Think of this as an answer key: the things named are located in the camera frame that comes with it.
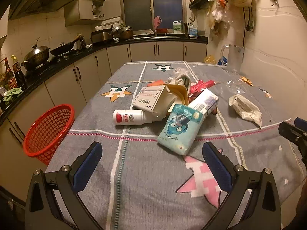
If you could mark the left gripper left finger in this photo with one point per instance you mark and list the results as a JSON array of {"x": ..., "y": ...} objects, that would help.
[{"x": 42, "y": 210}]

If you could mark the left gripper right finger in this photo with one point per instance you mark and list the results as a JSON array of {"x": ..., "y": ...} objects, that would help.
[{"x": 262, "y": 210}]

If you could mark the white paper bag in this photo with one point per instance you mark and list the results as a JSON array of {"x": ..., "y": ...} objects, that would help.
[{"x": 246, "y": 109}]

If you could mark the clear plastic cup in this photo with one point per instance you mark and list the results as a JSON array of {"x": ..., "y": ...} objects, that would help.
[{"x": 237, "y": 86}]

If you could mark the blue white medicine box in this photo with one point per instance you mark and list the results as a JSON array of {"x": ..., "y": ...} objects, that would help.
[{"x": 206, "y": 103}]

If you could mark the red snack wrapper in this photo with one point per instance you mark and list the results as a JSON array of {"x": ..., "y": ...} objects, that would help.
[{"x": 201, "y": 85}]

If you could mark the teal tissue pack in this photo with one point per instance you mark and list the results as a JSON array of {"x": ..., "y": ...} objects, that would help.
[{"x": 181, "y": 129}]

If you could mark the yellow paper cup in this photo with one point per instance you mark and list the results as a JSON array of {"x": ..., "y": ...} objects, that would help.
[{"x": 178, "y": 95}]

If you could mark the white red-label bottle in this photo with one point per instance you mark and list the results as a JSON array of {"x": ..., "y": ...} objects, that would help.
[{"x": 133, "y": 117}]

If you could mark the white sock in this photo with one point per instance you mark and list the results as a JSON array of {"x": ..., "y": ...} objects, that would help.
[{"x": 182, "y": 80}]

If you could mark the orange carton box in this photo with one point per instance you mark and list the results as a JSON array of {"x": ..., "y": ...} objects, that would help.
[{"x": 156, "y": 83}]

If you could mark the long white barcode box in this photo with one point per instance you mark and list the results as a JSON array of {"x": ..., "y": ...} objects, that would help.
[{"x": 154, "y": 99}]

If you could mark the clear printed plastic bag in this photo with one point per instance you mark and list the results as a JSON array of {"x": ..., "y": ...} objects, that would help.
[{"x": 181, "y": 71}]

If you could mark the small orange candy wrapper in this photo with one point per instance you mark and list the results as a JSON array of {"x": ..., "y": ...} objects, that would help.
[{"x": 246, "y": 80}]

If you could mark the red plastic mesh basket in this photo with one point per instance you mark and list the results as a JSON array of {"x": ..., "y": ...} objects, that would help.
[{"x": 48, "y": 131}]

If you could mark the clear glass pitcher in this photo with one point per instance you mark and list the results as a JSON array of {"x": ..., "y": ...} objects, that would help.
[{"x": 235, "y": 57}]

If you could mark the blue plastic bag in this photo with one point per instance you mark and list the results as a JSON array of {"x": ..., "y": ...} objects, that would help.
[{"x": 222, "y": 61}]

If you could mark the yellow crinkled bag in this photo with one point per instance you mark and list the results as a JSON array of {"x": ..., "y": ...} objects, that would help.
[{"x": 210, "y": 59}]

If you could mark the green cleaning cloth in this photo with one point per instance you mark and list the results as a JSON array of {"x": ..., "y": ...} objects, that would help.
[{"x": 11, "y": 94}]

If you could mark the dark soy sauce bottle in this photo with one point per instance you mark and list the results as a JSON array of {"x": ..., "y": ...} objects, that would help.
[{"x": 19, "y": 76}]

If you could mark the red label sauce bottle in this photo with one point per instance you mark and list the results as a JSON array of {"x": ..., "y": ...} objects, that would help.
[{"x": 10, "y": 79}]

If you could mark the grey star tablecloth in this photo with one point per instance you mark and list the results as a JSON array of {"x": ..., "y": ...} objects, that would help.
[{"x": 141, "y": 184}]

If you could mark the hanging plastic bags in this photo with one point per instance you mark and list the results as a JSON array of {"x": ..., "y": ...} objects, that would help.
[{"x": 225, "y": 11}]

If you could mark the steel wok with lid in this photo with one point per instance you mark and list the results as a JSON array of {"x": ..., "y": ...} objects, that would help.
[{"x": 37, "y": 56}]

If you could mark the green detergent jug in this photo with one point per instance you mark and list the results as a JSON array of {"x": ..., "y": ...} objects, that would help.
[{"x": 177, "y": 26}]

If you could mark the black frying pan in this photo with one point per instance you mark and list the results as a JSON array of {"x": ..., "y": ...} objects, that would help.
[{"x": 62, "y": 49}]

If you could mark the red bowl on sill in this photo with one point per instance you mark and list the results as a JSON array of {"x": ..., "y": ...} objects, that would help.
[{"x": 161, "y": 31}]

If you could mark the pink rubber glove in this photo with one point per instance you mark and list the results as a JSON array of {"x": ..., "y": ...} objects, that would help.
[{"x": 157, "y": 21}]

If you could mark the black rice cooker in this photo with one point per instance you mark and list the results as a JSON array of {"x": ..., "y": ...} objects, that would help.
[{"x": 104, "y": 35}]

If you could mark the steel stock pot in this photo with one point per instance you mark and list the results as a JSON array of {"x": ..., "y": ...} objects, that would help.
[{"x": 123, "y": 32}]

